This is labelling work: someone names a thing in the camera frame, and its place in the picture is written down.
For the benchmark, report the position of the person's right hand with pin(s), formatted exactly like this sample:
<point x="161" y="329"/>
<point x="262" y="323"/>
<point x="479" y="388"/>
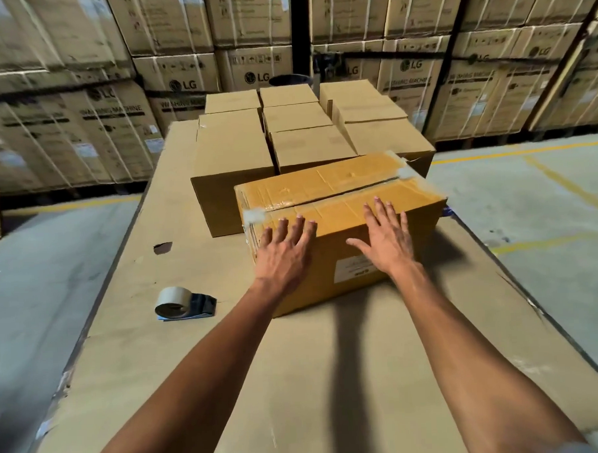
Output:
<point x="390" y="245"/>

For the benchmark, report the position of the person's left hand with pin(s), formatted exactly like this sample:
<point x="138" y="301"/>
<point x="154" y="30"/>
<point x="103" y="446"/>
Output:
<point x="285" y="261"/>

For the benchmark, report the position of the person's left little finger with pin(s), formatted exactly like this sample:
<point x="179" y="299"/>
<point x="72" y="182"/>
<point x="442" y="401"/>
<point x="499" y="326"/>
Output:
<point x="268" y="237"/>

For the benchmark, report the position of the person's left middle finger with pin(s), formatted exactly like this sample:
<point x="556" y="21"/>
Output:
<point x="298" y="228"/>

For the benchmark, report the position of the person's right middle finger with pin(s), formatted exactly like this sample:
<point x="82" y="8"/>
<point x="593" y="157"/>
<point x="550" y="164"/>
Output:
<point x="380" y="212"/>

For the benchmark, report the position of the person's right little finger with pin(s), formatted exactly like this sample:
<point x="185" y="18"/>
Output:
<point x="405" y="225"/>

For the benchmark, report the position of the person's right thumb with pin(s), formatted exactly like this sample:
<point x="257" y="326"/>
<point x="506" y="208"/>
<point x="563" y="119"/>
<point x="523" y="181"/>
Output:
<point x="358" y="247"/>

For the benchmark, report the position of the taped yellow-brown cardboard box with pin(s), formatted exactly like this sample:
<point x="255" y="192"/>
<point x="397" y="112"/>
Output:
<point x="327" y="198"/>

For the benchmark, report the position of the person's left forearm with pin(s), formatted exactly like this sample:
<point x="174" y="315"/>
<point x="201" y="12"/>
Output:
<point x="211" y="378"/>

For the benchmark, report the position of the person's right forearm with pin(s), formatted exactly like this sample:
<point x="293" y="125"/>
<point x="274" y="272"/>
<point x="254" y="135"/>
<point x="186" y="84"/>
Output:
<point x="475" y="374"/>

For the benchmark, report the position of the group of plain brown boxes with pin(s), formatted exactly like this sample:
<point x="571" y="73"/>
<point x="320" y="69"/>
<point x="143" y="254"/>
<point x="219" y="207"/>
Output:
<point x="237" y="152"/>

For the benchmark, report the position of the tape dispenser with grey roll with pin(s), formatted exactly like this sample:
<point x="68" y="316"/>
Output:
<point x="177" y="302"/>

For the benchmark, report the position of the large cardboard table cover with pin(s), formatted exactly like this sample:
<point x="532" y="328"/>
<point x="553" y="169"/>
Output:
<point x="333" y="379"/>

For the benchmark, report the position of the black round bin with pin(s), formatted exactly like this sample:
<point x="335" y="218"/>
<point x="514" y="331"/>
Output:
<point x="290" y="80"/>

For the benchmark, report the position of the wall of large appliance cartons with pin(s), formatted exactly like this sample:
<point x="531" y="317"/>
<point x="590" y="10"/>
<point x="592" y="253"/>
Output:
<point x="79" y="94"/>

